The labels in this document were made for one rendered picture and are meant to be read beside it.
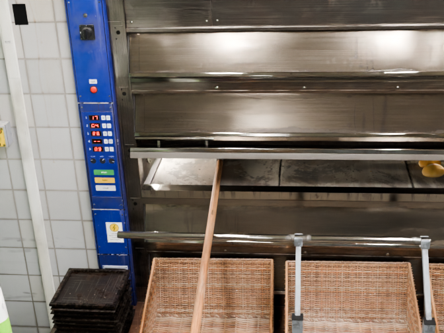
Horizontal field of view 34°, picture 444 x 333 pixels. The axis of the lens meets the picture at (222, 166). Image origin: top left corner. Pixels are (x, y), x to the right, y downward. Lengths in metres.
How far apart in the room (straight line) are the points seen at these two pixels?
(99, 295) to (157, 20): 1.18
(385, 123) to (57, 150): 1.41
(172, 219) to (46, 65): 0.87
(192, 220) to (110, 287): 0.46
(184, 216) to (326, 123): 0.78
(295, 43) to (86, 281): 1.38
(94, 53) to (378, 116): 1.19
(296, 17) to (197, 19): 0.40
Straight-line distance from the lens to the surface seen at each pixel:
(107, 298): 3.15
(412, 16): 2.92
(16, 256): 3.58
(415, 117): 3.03
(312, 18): 2.89
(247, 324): 3.32
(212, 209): 2.95
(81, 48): 3.01
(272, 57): 2.92
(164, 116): 3.05
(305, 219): 3.21
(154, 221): 3.28
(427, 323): 2.79
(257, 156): 2.91
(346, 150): 2.91
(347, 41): 2.92
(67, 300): 3.18
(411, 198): 3.18
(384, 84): 2.97
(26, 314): 3.76
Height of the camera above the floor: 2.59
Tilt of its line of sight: 25 degrees down
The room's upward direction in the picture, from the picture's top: 2 degrees counter-clockwise
